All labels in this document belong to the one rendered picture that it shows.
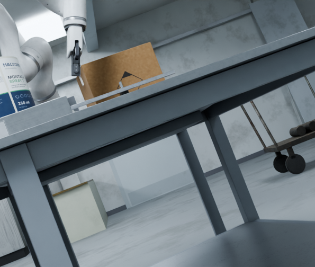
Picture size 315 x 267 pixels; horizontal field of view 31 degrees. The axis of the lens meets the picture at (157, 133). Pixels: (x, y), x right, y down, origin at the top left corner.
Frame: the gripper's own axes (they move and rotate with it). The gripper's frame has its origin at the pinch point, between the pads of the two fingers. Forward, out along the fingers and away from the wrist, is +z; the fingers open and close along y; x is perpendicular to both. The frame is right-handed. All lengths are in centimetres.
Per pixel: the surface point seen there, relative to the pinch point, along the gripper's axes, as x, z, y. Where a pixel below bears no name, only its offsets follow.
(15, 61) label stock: -22, 14, 66
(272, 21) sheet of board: 421, -260, -679
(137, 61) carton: 26.9, -8.5, -16.9
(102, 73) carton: 12.5, -3.2, -17.3
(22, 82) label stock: -20, 19, 67
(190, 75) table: 15, 21, 85
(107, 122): -3, 31, 81
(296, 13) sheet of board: 462, -273, -670
